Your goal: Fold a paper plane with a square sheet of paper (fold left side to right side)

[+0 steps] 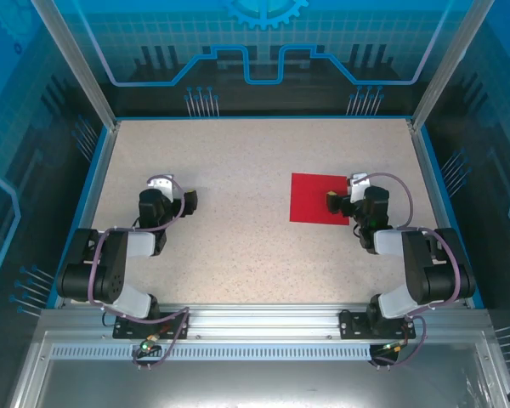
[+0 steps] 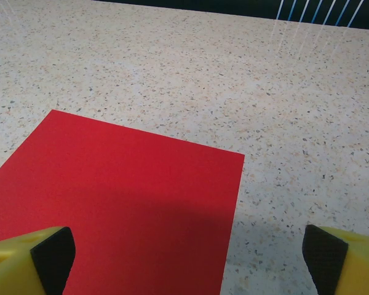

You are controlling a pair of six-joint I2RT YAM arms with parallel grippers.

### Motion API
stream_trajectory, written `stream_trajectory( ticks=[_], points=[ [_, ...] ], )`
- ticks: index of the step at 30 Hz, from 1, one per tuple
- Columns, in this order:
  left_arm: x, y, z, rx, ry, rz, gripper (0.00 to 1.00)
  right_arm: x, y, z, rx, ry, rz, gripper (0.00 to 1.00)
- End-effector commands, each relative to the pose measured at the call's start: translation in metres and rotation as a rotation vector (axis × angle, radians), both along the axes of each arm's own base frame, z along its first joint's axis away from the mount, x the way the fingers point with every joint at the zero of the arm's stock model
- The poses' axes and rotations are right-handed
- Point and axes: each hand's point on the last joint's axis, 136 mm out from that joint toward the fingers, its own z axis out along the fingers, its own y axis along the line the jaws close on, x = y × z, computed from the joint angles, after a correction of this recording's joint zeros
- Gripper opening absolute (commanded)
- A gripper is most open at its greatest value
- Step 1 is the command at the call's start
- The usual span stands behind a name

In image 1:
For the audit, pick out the blue printed gear wall panel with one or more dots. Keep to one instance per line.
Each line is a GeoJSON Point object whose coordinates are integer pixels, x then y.
{"type": "Point", "coordinates": [153, 25]}

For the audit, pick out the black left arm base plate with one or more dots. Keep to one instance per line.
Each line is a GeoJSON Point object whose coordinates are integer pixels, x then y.
{"type": "Point", "coordinates": [121, 328]}

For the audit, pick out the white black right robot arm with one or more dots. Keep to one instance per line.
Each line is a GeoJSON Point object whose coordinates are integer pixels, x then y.
{"type": "Point", "coordinates": [416, 263]}

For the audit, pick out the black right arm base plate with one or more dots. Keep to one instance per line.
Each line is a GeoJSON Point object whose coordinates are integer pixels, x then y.
{"type": "Point", "coordinates": [350, 325]}

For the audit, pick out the blue printed side wall panel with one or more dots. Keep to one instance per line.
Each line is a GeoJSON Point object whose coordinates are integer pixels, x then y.
{"type": "Point", "coordinates": [493, 149]}
{"type": "Point", "coordinates": [17, 149]}

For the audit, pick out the grey sheet metal tray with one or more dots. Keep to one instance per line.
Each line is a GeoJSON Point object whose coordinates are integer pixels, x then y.
{"type": "Point", "coordinates": [255, 382]}

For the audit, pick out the aluminium table side rail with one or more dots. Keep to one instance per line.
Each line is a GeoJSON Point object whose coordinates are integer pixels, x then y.
{"type": "Point", "coordinates": [100, 170]}
{"type": "Point", "coordinates": [427, 170]}

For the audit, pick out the aluminium mounting rail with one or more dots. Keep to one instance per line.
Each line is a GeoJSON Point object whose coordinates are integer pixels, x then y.
{"type": "Point", "coordinates": [263, 316]}

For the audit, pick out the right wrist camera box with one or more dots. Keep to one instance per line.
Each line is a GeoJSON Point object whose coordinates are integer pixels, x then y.
{"type": "Point", "coordinates": [359, 187]}

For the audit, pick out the blue table border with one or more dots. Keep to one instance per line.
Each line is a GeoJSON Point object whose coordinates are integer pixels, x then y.
{"type": "Point", "coordinates": [437, 170]}

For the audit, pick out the aluminium frame post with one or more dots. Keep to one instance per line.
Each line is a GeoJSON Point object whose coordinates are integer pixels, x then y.
{"type": "Point", "coordinates": [444, 64]}
{"type": "Point", "coordinates": [78, 64]}

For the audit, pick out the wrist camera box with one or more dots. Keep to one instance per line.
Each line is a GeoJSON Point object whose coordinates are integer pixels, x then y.
{"type": "Point", "coordinates": [359, 187]}
{"type": "Point", "coordinates": [159, 183]}

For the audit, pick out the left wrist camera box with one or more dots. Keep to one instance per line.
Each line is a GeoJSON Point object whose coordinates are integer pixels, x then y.
{"type": "Point", "coordinates": [159, 183]}

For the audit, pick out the red paper sheet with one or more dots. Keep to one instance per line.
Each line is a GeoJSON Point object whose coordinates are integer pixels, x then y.
{"type": "Point", "coordinates": [310, 200]}

